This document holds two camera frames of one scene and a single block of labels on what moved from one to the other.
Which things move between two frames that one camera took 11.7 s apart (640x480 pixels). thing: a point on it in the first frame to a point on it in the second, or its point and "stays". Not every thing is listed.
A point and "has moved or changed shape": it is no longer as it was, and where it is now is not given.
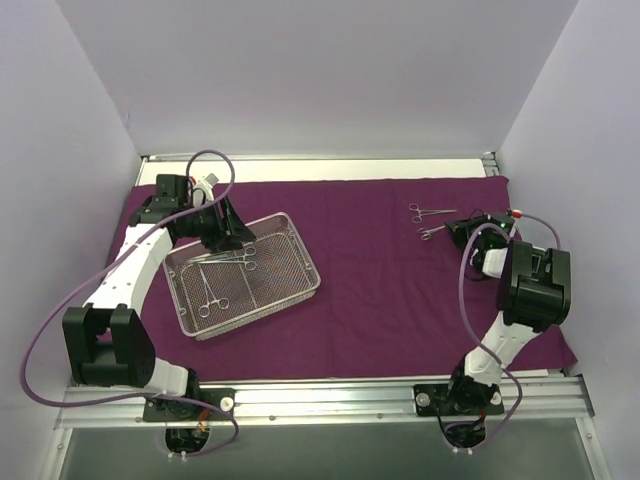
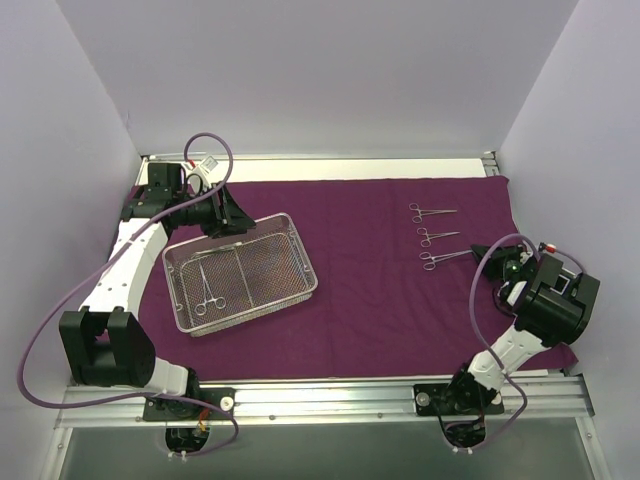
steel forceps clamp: (223, 303) stays
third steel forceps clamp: (418, 219) stays
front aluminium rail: (539, 401) stays
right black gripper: (470, 229) to (500, 260)
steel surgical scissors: (427, 232) has moved or changed shape
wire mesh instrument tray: (213, 292) stays
